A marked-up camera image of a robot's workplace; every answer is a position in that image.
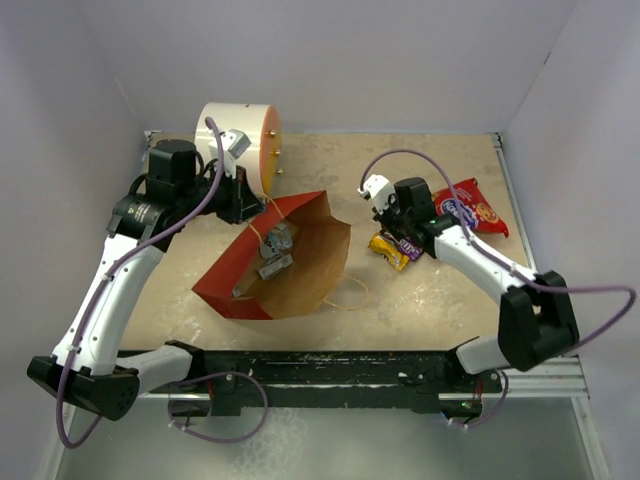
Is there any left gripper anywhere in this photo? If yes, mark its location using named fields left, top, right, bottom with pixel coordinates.
left=178, top=162, right=267, bottom=225

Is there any brown purple candy bar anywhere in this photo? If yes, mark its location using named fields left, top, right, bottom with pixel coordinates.
left=380, top=229, right=423, bottom=262

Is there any yellow snack bar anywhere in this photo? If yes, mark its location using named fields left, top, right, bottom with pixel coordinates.
left=368, top=233, right=409, bottom=271

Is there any red paper bag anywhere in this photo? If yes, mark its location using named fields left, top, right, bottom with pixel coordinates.
left=192, top=191, right=351, bottom=320

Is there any red candy bag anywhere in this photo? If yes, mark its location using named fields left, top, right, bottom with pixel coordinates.
left=432, top=178, right=510, bottom=238

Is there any silver blue snack wrapper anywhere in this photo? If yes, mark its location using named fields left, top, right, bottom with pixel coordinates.
left=257, top=254, right=293, bottom=280

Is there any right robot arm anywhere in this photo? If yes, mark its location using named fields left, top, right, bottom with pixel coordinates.
left=359, top=175, right=579, bottom=391

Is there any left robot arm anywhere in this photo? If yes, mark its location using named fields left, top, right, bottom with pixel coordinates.
left=27, top=130, right=266, bottom=421

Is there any white cylinder drum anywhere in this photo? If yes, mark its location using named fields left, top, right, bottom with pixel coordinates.
left=194, top=102, right=281, bottom=195

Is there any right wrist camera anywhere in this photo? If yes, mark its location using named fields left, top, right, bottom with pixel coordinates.
left=357, top=174, right=395, bottom=214

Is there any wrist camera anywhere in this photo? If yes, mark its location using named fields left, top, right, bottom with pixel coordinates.
left=357, top=174, right=395, bottom=214
left=209, top=129, right=251, bottom=179

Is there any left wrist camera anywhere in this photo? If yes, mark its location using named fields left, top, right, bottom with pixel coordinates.
left=209, top=129, right=251, bottom=179

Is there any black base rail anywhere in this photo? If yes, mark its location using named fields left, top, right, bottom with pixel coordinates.
left=159, top=350, right=502, bottom=417

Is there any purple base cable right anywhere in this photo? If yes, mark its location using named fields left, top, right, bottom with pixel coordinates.
left=447, top=369, right=510, bottom=432

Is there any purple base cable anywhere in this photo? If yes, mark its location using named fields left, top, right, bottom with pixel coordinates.
left=447, top=369, right=510, bottom=432
left=167, top=370, right=270, bottom=444

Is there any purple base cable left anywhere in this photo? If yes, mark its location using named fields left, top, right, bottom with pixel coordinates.
left=167, top=370, right=270, bottom=444

